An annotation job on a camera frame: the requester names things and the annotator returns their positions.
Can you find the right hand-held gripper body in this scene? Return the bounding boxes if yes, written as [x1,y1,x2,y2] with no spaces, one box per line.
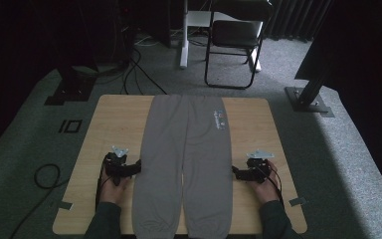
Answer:
[238,148,276,184]

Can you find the white desk frame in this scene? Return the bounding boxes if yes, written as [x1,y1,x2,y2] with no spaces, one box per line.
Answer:
[179,0,264,73]

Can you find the black folding chair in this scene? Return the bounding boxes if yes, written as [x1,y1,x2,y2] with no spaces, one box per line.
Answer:
[204,0,274,91]

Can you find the black stand base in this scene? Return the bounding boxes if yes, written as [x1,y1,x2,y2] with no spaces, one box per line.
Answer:
[44,65,97,107]

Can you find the black floor cables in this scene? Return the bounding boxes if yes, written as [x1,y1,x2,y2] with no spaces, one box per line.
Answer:
[121,48,169,97]

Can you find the black metal stand with base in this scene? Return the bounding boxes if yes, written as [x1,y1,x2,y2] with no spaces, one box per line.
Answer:
[284,29,335,119]

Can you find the grey tape piece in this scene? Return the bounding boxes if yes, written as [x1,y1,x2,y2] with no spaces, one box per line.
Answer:
[288,196,308,208]
[58,200,75,211]

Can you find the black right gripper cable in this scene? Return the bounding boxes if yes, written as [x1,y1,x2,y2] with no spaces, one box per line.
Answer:
[260,164,285,205]

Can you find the grey pants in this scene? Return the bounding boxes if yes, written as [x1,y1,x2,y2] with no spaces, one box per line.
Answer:
[131,94,234,239]

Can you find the person's left hand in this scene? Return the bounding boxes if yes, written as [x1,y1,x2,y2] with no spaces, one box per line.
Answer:
[98,168,133,205]

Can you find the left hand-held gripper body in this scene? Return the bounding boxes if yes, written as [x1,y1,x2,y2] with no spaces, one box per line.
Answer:
[103,145,137,187]

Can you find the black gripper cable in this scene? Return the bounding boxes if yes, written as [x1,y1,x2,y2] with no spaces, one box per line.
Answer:
[95,155,113,212]
[260,164,285,205]

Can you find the dark curtain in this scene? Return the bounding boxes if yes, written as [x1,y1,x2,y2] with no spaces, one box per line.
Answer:
[264,0,333,44]

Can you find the person's right hand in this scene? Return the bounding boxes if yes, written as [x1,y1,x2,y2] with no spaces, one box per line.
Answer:
[248,160,282,204]

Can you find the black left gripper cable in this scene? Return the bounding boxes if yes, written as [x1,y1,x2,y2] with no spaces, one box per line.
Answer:
[95,155,113,212]

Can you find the black looped floor cable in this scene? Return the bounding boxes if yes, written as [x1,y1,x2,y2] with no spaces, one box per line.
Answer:
[9,162,72,239]

